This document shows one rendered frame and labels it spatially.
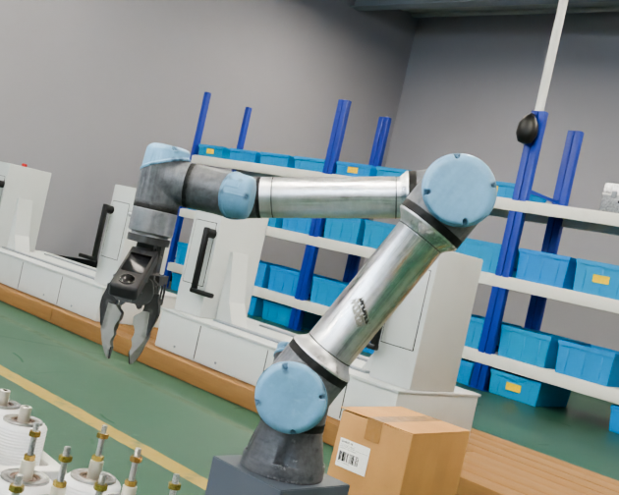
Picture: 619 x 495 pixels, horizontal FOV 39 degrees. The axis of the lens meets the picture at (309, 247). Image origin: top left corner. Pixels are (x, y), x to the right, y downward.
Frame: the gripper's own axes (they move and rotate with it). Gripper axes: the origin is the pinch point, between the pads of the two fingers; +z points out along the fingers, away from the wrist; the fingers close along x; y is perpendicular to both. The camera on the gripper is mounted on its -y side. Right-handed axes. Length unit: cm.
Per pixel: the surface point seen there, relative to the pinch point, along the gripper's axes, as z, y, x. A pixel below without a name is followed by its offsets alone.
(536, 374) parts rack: 25, 431, -151
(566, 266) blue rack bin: -47, 435, -155
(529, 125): -135, 448, -113
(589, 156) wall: -188, 841, -235
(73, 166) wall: -49, 660, 270
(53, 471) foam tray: 28.6, 21.1, 13.5
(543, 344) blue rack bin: 5, 437, -152
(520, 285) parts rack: -29, 447, -131
